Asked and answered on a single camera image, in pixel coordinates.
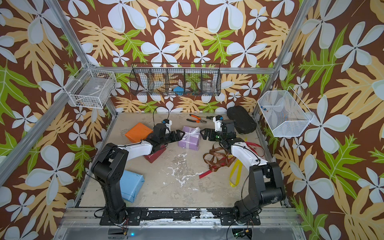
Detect white ribbon bow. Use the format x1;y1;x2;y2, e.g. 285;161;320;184
181;126;202;148

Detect blue item in basket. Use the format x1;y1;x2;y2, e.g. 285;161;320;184
173;86;185;96

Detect lilac gift box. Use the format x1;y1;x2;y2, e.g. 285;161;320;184
177;125;202;151

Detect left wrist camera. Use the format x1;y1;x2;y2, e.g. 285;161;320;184
162;119;172;133

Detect brown ribbon bow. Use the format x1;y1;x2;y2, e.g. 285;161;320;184
203;144;237;172

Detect orange handled pliers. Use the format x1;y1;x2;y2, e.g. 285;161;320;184
187;114;214;124

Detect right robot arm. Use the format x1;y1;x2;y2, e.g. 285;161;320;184
200;115;286;225

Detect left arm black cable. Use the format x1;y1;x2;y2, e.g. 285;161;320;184
152;105;170;125

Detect black wire basket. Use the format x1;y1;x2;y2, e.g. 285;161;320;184
128;63;222;97

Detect white mesh basket right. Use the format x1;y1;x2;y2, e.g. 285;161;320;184
258;87;315;138

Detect magenta gift box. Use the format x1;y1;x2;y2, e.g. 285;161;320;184
144;146;167;163

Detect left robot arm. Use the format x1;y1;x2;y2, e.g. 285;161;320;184
91;123;186;226

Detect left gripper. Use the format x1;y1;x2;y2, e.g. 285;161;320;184
159;129;185;146

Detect yellow ribbon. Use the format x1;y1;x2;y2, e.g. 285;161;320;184
229;159;243;188

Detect orange gift box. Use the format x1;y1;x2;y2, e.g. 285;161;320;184
125;123;153;143

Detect black oval case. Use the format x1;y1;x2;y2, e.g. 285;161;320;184
227;106;257;134

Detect red ribbon bow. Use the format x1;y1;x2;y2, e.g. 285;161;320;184
199;142;268;179

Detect blue gift box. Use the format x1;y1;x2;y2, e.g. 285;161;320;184
120;170;145;203

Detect white wire basket left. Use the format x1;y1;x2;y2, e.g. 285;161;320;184
67;69;117;109

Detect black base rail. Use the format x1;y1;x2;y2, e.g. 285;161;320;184
94;207;262;227

